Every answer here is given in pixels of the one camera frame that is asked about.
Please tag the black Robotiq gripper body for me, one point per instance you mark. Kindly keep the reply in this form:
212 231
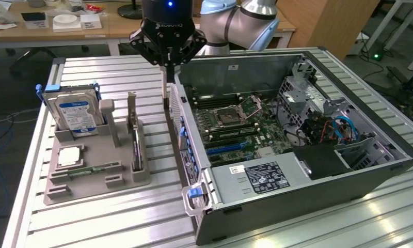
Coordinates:
167 25

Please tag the graphics card with metal bracket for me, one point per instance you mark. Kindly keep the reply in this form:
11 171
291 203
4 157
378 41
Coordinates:
138 144

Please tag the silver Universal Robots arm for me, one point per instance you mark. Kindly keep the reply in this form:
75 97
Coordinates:
224 23

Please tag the wooden desk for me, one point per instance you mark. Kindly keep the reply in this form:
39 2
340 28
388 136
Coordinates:
116 28

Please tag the black round lamp base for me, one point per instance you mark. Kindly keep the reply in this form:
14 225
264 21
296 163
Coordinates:
131 11

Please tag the plain white box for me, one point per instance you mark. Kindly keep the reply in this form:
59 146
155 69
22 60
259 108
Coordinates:
90 22

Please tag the red packet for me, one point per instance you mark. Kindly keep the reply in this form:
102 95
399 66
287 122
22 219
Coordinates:
95 8

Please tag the white round holder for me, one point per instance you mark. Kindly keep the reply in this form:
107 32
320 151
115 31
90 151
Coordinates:
67 23

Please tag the white box with black top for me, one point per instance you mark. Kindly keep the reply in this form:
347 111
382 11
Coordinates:
35 20

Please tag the CPU socket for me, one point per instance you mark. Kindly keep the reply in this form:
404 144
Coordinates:
228 116

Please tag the grey cup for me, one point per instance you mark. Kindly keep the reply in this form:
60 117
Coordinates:
36 3

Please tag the black office chair base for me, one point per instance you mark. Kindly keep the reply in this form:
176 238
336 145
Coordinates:
20 59

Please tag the metal drive cage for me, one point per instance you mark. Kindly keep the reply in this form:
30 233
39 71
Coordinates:
296 103

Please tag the RAM stick with black label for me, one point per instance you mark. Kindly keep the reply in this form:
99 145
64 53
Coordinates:
234 133

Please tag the wooden cabinet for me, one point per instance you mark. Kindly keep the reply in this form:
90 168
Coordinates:
331 25

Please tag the white paper label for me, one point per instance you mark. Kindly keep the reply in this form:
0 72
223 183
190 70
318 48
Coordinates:
3 26

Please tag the clear plastic bag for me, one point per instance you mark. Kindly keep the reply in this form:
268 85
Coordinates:
0 13

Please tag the black expansion slot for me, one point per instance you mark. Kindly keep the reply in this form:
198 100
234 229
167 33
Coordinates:
222 142

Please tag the blue expansion slot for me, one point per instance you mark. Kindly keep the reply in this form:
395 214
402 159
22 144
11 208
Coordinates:
226 148

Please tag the green motherboard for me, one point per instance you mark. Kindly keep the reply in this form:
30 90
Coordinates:
266 140

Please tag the grey printed parts rack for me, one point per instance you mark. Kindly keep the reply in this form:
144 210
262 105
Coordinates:
100 155

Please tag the silver CPU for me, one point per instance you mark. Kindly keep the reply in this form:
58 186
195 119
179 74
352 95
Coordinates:
71 157

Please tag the green RAM stick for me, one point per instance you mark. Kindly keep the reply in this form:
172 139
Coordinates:
90 171

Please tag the grey power supply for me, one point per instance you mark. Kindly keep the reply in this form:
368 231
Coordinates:
227 186

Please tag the black floor stand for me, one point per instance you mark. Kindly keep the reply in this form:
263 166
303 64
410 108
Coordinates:
396 73

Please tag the blue case latch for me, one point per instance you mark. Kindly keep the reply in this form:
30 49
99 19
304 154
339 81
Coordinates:
194 193

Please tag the metal disk bay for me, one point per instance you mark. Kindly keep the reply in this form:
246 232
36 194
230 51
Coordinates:
360 155

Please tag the open black PC case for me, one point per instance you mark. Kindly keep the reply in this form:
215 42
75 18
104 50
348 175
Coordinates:
296 214

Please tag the hard disk with blue bracket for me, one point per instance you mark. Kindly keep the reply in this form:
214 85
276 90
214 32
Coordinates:
74 113

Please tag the white desk frame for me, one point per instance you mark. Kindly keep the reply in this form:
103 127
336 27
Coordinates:
399 23

